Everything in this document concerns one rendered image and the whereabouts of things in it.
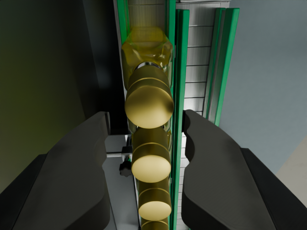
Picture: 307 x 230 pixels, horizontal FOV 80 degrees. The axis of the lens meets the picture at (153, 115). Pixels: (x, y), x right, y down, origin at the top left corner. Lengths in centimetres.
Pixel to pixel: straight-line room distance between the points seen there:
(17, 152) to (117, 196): 50
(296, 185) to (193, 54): 233
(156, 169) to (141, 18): 30
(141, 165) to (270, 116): 62
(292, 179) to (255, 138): 176
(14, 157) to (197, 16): 36
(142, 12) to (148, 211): 33
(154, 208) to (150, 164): 6
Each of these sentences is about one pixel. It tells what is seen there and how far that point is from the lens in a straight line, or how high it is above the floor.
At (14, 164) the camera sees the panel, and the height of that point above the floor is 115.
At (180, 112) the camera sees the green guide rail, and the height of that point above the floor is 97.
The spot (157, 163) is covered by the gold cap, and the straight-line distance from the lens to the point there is 16.
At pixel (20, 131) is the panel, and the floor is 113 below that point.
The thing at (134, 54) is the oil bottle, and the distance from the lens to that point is 19.
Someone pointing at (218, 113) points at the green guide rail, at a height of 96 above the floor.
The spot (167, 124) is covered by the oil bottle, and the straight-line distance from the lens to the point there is 22.
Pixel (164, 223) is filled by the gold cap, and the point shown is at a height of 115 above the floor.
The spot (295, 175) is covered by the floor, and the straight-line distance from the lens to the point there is 247.
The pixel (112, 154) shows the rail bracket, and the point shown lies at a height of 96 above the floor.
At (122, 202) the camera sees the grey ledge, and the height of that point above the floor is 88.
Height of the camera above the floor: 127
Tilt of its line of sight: 60 degrees down
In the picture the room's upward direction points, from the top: 176 degrees clockwise
